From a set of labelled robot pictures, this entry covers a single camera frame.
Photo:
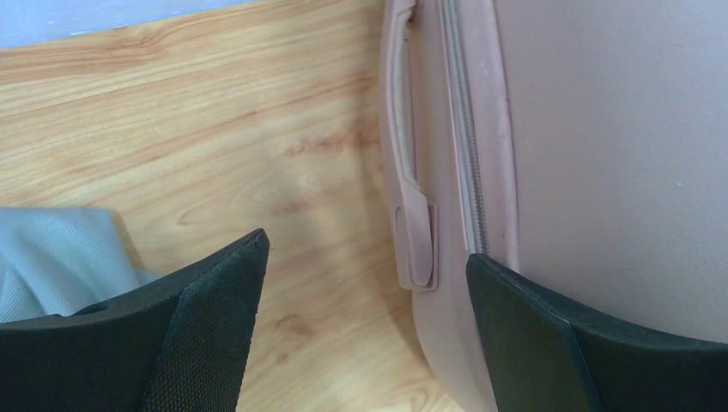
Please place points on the pink suitcase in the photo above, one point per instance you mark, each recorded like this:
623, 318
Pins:
580, 144

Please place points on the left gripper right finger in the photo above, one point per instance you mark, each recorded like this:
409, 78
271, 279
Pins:
547, 352

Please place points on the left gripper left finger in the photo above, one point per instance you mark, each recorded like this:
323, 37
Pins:
180, 343

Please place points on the grey cloth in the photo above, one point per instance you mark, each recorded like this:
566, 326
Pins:
59, 261

